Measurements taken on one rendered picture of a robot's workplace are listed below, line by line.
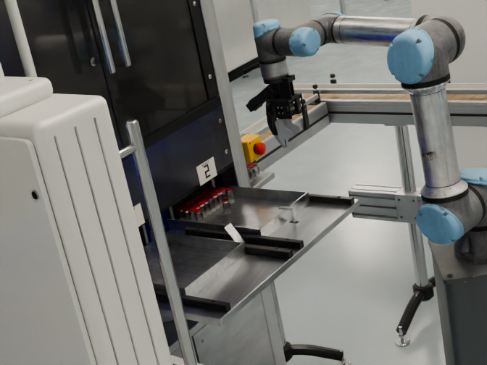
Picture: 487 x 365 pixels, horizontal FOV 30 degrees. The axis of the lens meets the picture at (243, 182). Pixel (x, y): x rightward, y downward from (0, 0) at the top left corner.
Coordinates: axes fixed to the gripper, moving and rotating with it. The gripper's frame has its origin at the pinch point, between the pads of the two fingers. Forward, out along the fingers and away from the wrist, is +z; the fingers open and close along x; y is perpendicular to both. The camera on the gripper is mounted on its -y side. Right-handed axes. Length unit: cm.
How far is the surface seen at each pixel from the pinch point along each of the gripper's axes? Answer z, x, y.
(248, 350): 71, -5, -25
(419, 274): 90, 86, -9
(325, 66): 109, 440, -254
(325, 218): 21.5, -2.9, 11.7
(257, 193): 19.6, 6.1, -17.3
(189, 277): 20.9, -43.3, -6.9
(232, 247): 19.5, -28.1, -3.1
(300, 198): 17.9, 1.7, 1.3
